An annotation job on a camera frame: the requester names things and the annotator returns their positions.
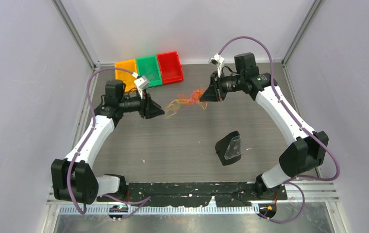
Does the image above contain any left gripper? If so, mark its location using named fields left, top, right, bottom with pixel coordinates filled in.
left=118, top=89, right=164, bottom=119

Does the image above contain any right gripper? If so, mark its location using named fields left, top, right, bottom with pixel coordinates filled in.
left=201, top=70, right=245, bottom=102

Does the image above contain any cable bundle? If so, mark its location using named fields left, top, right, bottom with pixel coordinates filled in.
left=164, top=89, right=208, bottom=119

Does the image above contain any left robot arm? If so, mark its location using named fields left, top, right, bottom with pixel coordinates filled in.
left=51, top=76, right=165, bottom=204

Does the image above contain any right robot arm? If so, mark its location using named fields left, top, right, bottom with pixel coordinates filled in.
left=200, top=52, right=329, bottom=199

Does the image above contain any yellow plastic bin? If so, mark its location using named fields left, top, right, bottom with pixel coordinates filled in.
left=115, top=59, right=138, bottom=93

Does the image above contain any red plastic bin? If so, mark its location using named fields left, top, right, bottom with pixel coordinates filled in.
left=156, top=51, right=184, bottom=85

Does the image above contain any green plastic bin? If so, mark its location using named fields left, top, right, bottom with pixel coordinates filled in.
left=136, top=55, right=163, bottom=88

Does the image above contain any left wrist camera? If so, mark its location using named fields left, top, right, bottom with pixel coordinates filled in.
left=134, top=76, right=150, bottom=99

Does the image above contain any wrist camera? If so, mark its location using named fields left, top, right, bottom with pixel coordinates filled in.
left=209, top=53, right=224, bottom=78
left=134, top=76, right=150, bottom=99

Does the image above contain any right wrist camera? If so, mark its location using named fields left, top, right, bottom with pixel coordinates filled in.
left=209, top=53, right=224, bottom=78

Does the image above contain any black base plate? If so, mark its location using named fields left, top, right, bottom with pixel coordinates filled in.
left=110, top=181, right=287, bottom=207

